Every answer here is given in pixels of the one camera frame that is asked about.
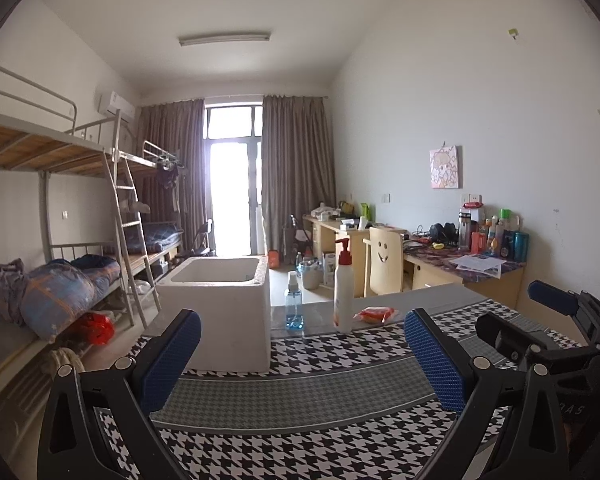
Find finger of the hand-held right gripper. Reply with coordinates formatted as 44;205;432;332
527;280;581;319
475;311;552;365

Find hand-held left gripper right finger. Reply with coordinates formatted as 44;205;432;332
403;308;572;480

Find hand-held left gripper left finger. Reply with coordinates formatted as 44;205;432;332
36;308;203;480

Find white foam box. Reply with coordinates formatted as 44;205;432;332
154;254;271;374

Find red snack packet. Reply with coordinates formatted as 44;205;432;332
352;305;399;325

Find printed paper sheets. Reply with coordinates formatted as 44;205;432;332
447;253;509;280

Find row of toiletry bottles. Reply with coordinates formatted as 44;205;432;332
457;201;530;264

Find red plastic bag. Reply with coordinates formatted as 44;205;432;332
74;311;117;347

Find wooden desk with cover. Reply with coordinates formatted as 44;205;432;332
362;239;527;312

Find patterned desk cover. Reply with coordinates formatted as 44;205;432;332
404;244;527;279

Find beige cloth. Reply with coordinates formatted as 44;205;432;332
42;347;84;377

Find white red pump bottle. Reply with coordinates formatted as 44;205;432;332
332;238;355;335

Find wooden smiley chair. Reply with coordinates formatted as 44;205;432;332
363;226;406;299

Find small metal bunk bed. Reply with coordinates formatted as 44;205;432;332
115;140;217;282

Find black folding chair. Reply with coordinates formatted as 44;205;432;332
189;218;216;259

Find black headphones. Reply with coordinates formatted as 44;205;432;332
428;222;460;246

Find metal bed ladder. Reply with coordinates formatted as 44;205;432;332
102;152;164;329

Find houndstooth tablecloth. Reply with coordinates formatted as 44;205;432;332
92;297;587;480

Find blue orange quilt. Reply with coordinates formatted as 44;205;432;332
19;254;122;342

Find clear blue spray bottle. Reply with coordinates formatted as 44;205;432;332
284;270;305;331

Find white trash bin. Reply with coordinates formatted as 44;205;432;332
299;257;324;290

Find wooden desk with boxes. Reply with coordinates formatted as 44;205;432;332
302;214;372;287

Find black trolley cart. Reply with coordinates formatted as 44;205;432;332
282;214;314;262

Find glass balcony door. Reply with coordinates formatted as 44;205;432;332
203;104;266;259

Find purple plaid cloth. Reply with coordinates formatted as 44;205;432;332
0;258;29;327

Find dark hanging clothes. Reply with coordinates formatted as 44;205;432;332
154;159;182;189

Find brown curtain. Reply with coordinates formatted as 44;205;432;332
261;93;337;262
137;98;211;262

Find large metal bunk bed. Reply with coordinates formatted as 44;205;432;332
0;60;164;411

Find white air conditioner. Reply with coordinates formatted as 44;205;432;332
95;89;136;121

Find ceiling tube light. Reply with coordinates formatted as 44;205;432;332
178;32;272;48

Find pink wall poster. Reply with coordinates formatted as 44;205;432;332
428;144;464;190

